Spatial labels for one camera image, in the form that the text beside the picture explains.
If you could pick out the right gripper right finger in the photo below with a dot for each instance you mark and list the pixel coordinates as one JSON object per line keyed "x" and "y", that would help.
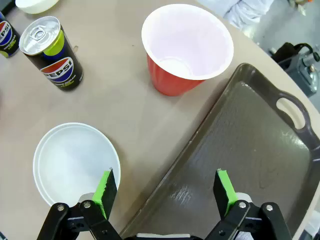
{"x": 225, "y": 195}

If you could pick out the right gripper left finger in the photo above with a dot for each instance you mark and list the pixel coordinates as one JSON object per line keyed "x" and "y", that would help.
{"x": 105, "y": 197}

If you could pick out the white plastic bowl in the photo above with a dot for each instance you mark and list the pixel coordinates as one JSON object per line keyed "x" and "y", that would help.
{"x": 35, "y": 6}
{"x": 70, "y": 160}

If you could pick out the black Pepsi can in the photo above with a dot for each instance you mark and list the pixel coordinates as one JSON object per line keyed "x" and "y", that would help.
{"x": 58, "y": 71}
{"x": 6, "y": 37}

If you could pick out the red plastic cup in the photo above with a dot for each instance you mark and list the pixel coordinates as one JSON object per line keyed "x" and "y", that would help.
{"x": 187, "y": 40}

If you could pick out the brown plastic serving tray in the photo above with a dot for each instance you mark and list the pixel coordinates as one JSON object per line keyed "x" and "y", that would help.
{"x": 240, "y": 140}

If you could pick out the black bag with grey pump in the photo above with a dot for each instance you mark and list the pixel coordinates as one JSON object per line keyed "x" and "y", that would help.
{"x": 297, "y": 65}

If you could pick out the person in white hoodie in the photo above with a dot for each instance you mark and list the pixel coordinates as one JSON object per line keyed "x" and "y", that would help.
{"x": 247, "y": 12}

